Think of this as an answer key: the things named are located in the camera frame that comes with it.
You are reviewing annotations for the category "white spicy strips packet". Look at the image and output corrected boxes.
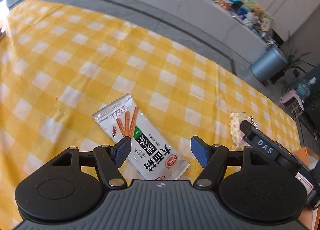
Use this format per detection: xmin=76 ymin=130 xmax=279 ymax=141
xmin=93 ymin=93 xmax=190 ymax=181

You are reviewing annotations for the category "clear popcorn snack bag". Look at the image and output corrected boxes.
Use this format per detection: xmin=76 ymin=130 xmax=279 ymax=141
xmin=229 ymin=109 xmax=258 ymax=150

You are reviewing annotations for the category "pink space heater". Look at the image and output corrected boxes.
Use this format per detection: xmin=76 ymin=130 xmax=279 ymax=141
xmin=280 ymin=89 xmax=304 ymax=117

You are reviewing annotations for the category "water jug with pump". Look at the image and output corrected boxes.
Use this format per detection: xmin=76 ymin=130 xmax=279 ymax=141
xmin=293 ymin=77 xmax=317 ymax=101

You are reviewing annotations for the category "blue grey trash bin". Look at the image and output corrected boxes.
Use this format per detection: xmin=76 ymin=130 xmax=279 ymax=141
xmin=250 ymin=45 xmax=288 ymax=84

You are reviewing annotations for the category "potted long-leaf plant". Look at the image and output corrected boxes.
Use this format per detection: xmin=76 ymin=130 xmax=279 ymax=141
xmin=270 ymin=32 xmax=315 ymax=84

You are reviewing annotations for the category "orange white storage box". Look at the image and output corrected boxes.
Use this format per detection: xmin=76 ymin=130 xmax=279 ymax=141
xmin=293 ymin=147 xmax=319 ymax=230

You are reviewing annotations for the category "yellow checkered tablecloth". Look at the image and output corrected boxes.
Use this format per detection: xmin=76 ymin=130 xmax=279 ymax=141
xmin=1 ymin=0 xmax=300 ymax=229

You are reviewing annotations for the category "round paper fan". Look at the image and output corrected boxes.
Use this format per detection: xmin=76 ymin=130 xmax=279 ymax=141
xmin=260 ymin=18 xmax=271 ymax=32

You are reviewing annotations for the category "teddy bear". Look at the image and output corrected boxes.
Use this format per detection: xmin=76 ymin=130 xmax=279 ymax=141
xmin=251 ymin=5 xmax=264 ymax=18

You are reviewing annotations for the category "white tv console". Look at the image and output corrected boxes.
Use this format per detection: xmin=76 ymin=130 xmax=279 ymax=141
xmin=57 ymin=0 xmax=270 ymax=64

